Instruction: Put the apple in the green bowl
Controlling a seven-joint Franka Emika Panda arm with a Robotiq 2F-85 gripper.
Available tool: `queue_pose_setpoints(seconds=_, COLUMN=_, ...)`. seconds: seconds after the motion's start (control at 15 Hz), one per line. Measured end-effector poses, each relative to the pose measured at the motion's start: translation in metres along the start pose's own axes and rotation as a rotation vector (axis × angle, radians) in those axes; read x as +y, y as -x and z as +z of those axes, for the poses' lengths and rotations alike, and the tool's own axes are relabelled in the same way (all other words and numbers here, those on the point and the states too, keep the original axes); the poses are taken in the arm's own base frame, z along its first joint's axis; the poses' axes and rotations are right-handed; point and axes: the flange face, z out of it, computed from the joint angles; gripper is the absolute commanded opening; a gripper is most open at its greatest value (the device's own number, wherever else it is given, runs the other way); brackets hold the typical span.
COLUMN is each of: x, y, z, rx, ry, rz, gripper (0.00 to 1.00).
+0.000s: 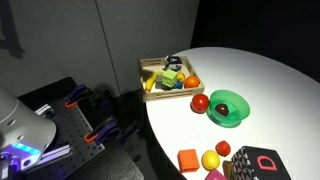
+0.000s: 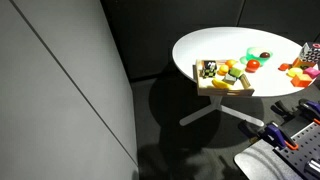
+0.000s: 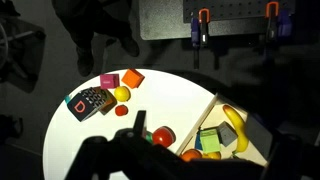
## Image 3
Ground blue cube block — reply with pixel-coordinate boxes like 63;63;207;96
195;134;202;150

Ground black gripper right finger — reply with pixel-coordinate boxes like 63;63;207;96
261;135;320;180

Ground red apple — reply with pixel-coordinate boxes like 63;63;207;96
152;126;176;147

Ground grey cube block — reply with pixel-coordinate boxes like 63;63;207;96
218;121;238;147

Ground orange cube block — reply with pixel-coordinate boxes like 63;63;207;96
121;69;144;89

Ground person legs and shoes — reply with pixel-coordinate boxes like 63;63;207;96
51;0;139;77

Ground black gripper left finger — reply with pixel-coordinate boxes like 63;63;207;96
64;135;116;180

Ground orange handled clamp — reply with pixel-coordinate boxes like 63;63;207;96
265;0;293;42
191;8;210;69

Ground green cube block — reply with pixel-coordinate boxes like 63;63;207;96
200;129;220;153

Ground orange fruit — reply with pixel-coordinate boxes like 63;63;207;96
181;149;202;162

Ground pink cube block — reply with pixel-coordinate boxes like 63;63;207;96
100;74;120;89

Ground small yellow fruit in tray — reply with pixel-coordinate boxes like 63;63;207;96
202;152;221;160

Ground black fabric letter cube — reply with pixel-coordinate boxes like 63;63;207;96
67;87;104;122

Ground yellow banana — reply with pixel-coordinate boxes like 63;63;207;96
223;105;249;154

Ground yellow lemon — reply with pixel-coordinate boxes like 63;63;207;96
114;86;131;102

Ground wooden tray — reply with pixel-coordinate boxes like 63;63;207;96
176;94;267;166

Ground brown wooden block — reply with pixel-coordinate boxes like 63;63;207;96
99;89;117;115

